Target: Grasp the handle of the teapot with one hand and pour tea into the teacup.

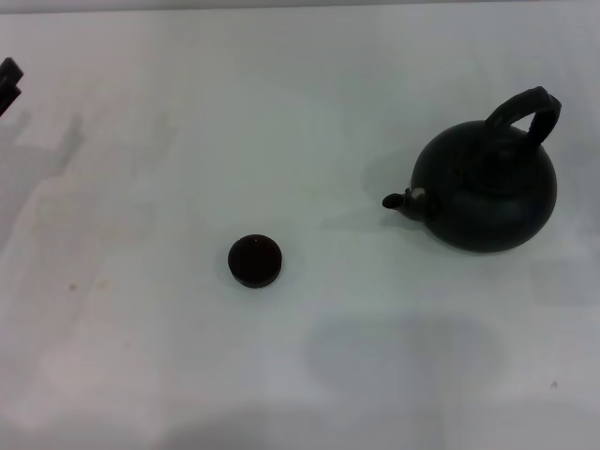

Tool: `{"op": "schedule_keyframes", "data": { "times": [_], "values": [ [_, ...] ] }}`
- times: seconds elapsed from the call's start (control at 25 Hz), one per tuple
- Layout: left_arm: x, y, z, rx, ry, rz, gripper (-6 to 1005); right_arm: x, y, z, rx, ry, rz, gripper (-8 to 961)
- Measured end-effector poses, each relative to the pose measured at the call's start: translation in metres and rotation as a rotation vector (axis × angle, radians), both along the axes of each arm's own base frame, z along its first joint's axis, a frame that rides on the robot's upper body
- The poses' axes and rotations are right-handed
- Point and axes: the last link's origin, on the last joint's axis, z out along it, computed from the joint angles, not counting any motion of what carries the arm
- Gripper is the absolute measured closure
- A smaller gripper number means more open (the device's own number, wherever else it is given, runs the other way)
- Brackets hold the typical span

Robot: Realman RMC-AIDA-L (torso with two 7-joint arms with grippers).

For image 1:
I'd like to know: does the small dark brown teacup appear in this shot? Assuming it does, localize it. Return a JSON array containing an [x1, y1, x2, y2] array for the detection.
[[227, 232, 285, 290]]

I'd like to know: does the dark green round teapot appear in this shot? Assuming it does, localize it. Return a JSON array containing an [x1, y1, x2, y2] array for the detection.
[[381, 85, 563, 256]]

